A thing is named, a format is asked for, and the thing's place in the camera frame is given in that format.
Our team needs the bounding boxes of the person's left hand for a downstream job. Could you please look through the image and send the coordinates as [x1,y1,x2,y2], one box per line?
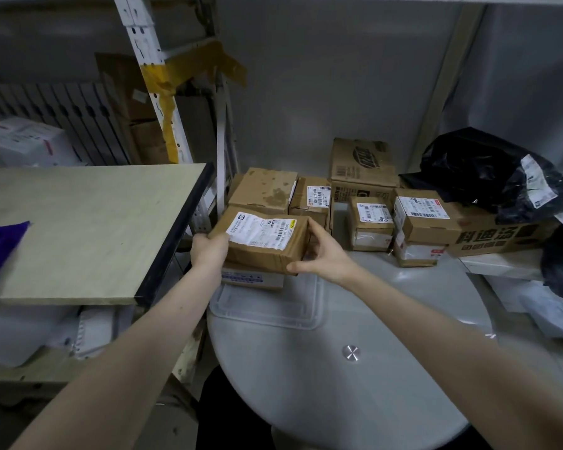
[190,232,231,277]

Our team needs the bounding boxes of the person's right hand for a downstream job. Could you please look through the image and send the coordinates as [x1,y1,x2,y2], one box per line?
[286,216,359,286]

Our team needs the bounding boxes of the brown parcel with white label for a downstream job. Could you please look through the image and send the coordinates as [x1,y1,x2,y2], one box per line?
[208,205,310,276]

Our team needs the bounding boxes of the person's left forearm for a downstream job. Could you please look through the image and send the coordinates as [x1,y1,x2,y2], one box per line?
[9,266,222,450]

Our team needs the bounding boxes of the person's right forearm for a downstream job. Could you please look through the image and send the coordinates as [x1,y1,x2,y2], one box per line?
[345,267,563,450]

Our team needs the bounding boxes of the flat white and blue parcel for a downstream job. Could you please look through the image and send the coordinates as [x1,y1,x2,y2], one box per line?
[221,261,285,291]

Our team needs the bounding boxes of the clear plastic lid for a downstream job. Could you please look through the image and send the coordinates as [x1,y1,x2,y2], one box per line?
[209,274,327,331]

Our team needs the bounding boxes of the small tall labelled cardboard box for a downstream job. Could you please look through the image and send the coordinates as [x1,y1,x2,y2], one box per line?
[288,176,333,231]

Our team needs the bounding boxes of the stained cardboard box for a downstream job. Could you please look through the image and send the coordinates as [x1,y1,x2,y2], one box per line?
[227,167,299,216]

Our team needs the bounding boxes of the small taped cardboard box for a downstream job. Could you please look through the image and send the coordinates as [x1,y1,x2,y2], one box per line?
[346,196,396,253]

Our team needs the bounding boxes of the cardboard box with red-white label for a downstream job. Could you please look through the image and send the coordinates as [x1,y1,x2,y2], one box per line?
[393,231,447,268]

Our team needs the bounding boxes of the large printed cardboard box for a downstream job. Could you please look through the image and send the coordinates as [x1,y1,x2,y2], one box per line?
[329,137,400,205]

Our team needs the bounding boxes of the labelled brown cardboard box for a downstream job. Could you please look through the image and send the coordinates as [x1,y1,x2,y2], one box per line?
[393,187,463,245]

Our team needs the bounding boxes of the wooden shelf board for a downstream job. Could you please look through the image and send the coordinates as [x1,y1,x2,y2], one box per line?
[0,163,216,306]

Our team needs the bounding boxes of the brown cardboard box behind rack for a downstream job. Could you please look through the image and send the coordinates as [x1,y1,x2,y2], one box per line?
[95,52,216,165]

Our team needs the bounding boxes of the yellow tape strip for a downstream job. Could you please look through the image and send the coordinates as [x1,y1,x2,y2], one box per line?
[140,40,247,164]

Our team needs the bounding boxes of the white metal rack upright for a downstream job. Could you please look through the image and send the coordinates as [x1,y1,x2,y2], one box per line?
[113,0,240,235]

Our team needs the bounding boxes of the white corrugated panels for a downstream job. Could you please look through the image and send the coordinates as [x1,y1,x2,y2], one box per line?
[0,81,132,166]

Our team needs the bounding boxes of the long cardboard box, black print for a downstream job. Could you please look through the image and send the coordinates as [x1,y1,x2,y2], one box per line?
[443,201,560,258]

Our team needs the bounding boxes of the flat white box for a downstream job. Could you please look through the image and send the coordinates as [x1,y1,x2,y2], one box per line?
[459,249,546,282]

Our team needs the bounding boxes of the black plastic bag parcel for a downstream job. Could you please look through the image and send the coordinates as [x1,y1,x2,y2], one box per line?
[398,127,563,226]

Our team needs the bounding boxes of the white bags under shelf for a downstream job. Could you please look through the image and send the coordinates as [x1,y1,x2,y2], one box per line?
[0,304,137,368]

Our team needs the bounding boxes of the white box with red marks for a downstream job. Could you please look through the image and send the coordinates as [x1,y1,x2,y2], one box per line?
[0,117,83,168]

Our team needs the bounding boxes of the purple cloth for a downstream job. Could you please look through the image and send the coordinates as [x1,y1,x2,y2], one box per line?
[0,221,31,296]

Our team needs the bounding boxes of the white plastic mailer bags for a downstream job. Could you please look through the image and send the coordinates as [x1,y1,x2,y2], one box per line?
[483,274,563,356]

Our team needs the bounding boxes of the wooden wall batten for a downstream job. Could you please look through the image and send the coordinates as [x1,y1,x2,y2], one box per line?
[406,3,486,174]

